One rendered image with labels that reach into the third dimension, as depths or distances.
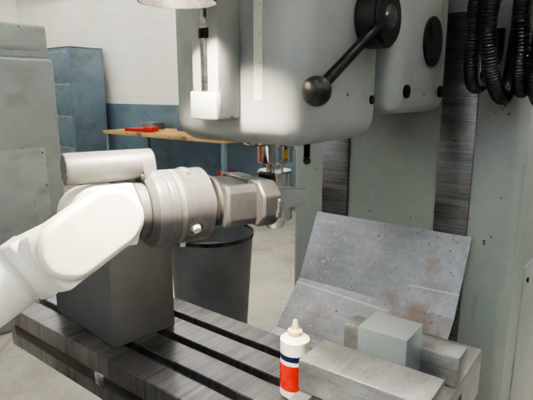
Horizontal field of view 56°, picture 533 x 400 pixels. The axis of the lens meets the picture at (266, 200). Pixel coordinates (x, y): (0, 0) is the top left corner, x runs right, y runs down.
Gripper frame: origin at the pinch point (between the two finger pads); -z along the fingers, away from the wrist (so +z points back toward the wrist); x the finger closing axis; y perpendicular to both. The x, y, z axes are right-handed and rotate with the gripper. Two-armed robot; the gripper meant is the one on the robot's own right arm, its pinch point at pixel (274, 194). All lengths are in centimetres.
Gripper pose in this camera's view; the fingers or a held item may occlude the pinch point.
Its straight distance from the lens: 66.4
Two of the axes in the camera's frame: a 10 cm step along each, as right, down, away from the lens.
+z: -8.4, 1.1, -5.4
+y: -0.1, 9.8, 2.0
